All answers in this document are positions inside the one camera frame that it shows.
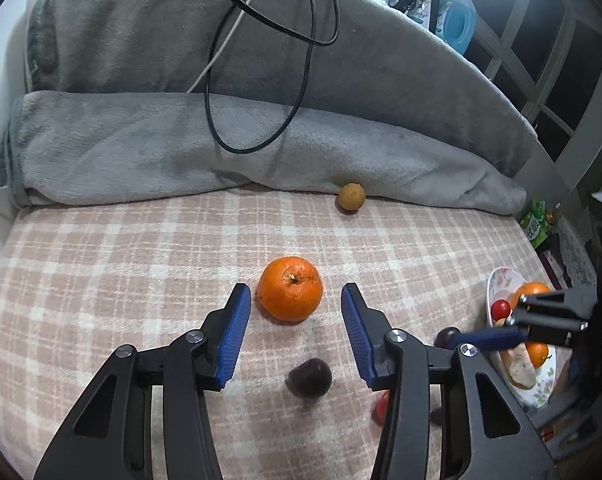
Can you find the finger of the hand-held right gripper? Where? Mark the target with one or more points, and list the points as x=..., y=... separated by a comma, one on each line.
x=556, y=302
x=496, y=338

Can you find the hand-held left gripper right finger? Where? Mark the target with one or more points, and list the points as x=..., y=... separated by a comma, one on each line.
x=357, y=337

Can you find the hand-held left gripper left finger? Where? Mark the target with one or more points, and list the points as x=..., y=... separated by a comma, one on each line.
x=231, y=335

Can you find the small brown kiwi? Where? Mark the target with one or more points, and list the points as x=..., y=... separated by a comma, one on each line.
x=501, y=323

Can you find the large orange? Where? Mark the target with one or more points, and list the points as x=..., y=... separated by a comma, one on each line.
x=531, y=291

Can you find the small red cherry tomato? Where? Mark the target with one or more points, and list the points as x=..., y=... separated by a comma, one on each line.
x=501, y=306

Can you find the peeled pomelo segment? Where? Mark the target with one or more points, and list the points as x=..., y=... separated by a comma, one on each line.
x=521, y=367

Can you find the small mandarin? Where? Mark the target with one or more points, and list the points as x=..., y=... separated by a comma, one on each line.
x=539, y=352

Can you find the dark plum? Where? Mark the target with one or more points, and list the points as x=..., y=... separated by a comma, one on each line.
x=308, y=377
x=447, y=337

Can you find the floral ceramic plate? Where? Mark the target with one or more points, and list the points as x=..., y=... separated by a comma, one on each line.
x=501, y=280

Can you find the mandarin with stem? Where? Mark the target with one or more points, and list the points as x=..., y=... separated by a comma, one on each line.
x=290, y=288

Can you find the green packet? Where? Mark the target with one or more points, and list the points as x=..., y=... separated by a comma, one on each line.
x=536, y=222

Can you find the plaid bed sheet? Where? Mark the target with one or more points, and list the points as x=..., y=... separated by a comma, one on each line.
x=131, y=260

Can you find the round brown longan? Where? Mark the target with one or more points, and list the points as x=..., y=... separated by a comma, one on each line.
x=351, y=196

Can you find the grey fleece blanket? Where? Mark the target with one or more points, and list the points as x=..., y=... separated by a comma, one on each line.
x=131, y=125

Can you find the blue detergent bottle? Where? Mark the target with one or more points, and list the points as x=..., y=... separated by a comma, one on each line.
x=458, y=17

